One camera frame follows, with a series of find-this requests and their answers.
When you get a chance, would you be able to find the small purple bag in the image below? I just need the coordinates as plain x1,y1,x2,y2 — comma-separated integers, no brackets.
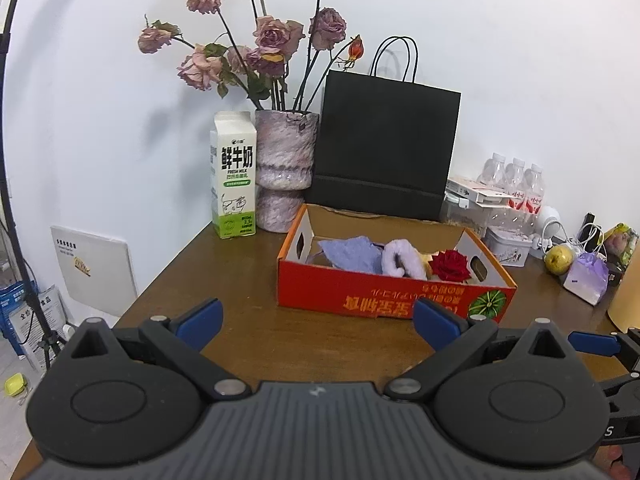
562,252,610,307

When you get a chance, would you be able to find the floral tin box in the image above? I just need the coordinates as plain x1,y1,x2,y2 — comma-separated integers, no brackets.
482,225,533,268

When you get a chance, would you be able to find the clear water bottle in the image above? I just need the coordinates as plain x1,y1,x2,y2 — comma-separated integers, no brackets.
520,163,545,214
502,157,527,208
476,152,506,188

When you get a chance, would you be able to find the white wall panel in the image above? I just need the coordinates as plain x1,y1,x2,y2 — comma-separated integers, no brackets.
50,225,139,318

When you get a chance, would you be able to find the white grey packet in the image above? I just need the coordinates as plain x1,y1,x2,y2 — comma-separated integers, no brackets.
11,285,68,372

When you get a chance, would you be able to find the black tripod stand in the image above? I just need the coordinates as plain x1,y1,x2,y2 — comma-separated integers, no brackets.
0,0,68,376

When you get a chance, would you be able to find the purple cloth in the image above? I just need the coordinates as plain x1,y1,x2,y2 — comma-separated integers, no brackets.
317,236,385,275

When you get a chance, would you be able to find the clear plastic container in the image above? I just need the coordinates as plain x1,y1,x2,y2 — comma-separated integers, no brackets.
440,194,539,238

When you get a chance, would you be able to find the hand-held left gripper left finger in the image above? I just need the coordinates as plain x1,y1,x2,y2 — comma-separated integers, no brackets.
74,297,252,402

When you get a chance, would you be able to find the black adaptor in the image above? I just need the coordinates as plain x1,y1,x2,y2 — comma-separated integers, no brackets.
580,212,597,252

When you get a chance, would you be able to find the bunch of dried roses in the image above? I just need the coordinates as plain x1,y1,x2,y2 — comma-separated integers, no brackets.
137,0,365,113

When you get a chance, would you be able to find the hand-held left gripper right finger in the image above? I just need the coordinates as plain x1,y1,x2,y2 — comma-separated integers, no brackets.
383,297,569,402

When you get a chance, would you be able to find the green yellow apple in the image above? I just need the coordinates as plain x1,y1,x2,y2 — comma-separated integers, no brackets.
544,244,574,275

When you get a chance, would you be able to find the colourful snack packet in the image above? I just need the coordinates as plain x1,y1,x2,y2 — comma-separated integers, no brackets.
601,223,640,271

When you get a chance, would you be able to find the white round device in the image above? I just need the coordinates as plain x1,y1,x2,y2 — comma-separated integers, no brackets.
537,205,561,232

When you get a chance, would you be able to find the black paper bag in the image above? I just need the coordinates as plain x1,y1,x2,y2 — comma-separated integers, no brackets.
303,36,462,222

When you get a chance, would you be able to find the white green milk carton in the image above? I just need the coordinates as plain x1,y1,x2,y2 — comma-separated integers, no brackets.
209,111,258,239

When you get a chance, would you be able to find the blue packet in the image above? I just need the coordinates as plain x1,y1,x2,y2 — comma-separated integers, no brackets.
0,282,38,357

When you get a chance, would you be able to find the red rose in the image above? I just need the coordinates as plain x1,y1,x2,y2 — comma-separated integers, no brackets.
429,248,473,283

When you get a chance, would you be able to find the fuzzy lavender sock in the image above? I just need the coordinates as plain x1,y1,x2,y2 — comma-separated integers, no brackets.
381,239,428,279

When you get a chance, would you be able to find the white cable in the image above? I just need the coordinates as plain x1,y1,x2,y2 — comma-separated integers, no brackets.
530,217,608,261

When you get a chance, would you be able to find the mottled pink vase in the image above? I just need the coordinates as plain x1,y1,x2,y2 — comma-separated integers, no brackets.
254,108,320,234

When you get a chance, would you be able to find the flat white pink box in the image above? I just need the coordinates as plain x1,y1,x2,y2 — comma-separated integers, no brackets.
446,176,513,205

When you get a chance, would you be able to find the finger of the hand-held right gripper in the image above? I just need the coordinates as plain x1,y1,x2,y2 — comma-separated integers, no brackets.
599,372,640,415
567,327,640,374

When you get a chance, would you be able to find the red cardboard box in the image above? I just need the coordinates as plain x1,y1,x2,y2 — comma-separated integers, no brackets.
276,203,518,323

